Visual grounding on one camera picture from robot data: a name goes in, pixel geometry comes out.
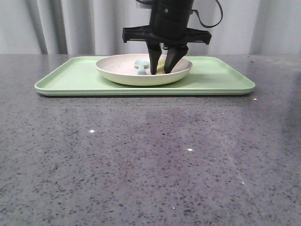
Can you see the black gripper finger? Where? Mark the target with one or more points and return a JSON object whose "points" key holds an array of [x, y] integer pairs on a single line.
{"points": [[155, 52], [174, 55]]}

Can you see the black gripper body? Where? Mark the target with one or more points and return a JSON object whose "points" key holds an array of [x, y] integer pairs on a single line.
{"points": [[168, 25]]}

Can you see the yellow plastic fork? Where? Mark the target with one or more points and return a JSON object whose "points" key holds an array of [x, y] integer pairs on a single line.
{"points": [[160, 67]]}

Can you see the cream speckled round plate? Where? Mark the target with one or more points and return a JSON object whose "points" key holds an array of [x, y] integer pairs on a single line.
{"points": [[121, 69]]}

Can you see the light blue plastic spoon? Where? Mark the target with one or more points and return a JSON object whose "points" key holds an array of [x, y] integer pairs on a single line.
{"points": [[141, 65]]}

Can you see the light green plastic tray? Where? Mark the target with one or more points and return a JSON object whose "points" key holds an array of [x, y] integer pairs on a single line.
{"points": [[80, 77]]}

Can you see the grey pleated curtain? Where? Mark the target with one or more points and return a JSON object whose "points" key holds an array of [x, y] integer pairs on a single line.
{"points": [[94, 27]]}

